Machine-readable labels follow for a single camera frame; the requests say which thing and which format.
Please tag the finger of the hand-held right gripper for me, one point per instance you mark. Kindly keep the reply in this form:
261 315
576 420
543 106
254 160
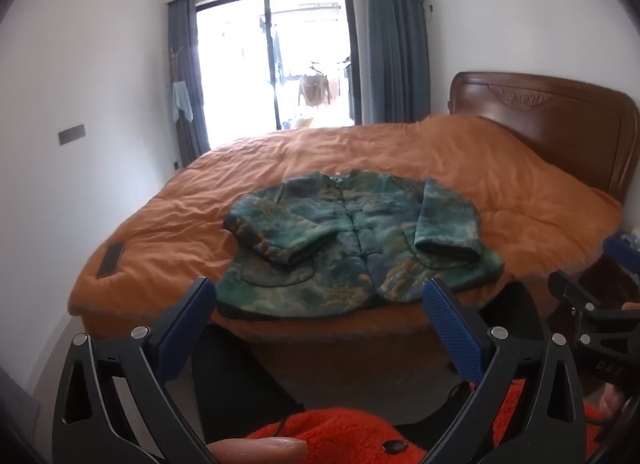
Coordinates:
572 294
622 253

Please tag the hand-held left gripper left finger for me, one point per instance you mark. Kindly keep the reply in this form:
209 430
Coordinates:
182 329

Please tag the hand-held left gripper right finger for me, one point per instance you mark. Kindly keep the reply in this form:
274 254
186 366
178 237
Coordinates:
452 329

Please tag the green patterned padded jacket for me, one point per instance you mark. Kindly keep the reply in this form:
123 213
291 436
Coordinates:
350 249

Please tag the person's right hand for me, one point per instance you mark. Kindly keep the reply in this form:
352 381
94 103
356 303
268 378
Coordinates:
611 405

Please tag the person's left hand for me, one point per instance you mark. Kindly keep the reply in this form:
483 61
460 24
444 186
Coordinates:
255 450

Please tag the black smartphone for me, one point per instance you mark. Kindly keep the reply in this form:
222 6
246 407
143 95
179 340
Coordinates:
111 259

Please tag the carved wooden headboard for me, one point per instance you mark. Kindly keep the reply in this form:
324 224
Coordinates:
560 124

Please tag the person's orange fleece sweater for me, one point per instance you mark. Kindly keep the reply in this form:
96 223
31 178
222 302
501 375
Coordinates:
350 436

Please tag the orange bed blanket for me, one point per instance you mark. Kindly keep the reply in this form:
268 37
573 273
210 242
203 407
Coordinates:
400 154

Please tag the light blue hanging towel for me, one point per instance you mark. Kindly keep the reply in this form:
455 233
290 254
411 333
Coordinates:
181 102

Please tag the narrow grey curtain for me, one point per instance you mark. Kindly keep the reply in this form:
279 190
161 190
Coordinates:
187 69

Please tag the sliding glass balcony door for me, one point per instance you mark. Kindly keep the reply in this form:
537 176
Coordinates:
235 69

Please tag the beige hanging garment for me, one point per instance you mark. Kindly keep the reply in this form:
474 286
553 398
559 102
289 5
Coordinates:
315 90

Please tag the wide grey curtain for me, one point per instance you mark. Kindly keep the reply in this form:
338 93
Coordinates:
395 44

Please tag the grey wall switch panel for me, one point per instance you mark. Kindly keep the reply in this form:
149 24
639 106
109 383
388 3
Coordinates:
72 134

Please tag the wall coat hook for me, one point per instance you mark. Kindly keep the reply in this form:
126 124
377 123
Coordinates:
176 59

